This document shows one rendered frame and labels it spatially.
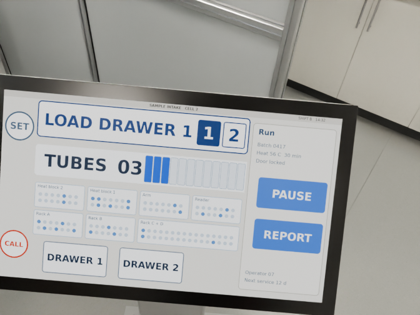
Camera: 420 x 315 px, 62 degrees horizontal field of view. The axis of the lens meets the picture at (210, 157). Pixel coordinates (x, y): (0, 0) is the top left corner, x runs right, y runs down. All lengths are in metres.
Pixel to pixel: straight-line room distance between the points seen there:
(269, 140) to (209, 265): 0.20
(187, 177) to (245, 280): 0.17
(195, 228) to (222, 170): 0.09
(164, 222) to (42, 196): 0.18
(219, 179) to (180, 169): 0.06
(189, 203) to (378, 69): 2.14
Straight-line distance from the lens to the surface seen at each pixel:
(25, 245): 0.58
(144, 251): 0.53
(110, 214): 0.52
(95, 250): 0.55
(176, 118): 0.49
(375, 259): 1.93
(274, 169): 0.50
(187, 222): 0.51
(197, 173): 0.50
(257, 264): 0.53
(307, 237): 0.53
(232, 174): 0.50
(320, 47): 2.59
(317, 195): 0.52
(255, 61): 1.23
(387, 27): 2.44
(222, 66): 1.32
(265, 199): 0.51
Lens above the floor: 1.47
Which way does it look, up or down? 44 degrees down
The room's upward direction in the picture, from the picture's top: 5 degrees clockwise
